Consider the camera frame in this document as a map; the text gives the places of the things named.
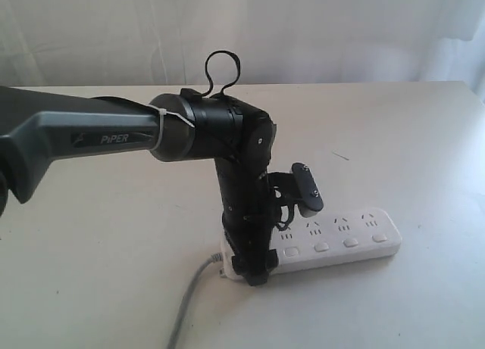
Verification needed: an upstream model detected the grey power cable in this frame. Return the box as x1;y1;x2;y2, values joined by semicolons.
164;252;223;349

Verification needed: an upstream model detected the white zip tie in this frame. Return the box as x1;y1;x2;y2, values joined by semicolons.
145;104;195;151

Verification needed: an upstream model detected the white five-outlet power strip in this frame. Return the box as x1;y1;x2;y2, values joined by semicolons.
219;207;402;282

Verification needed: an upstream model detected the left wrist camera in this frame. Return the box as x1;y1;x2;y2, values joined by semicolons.
269;162;324;223

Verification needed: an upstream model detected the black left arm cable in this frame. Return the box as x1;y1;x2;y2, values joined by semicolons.
203;50;242;100

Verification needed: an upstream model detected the white backdrop curtain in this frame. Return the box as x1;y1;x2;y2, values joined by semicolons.
1;0;484;96

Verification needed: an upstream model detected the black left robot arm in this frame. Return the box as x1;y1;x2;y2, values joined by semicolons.
1;87;281;286

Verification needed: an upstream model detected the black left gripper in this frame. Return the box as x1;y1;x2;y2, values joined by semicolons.
214;151;281;288

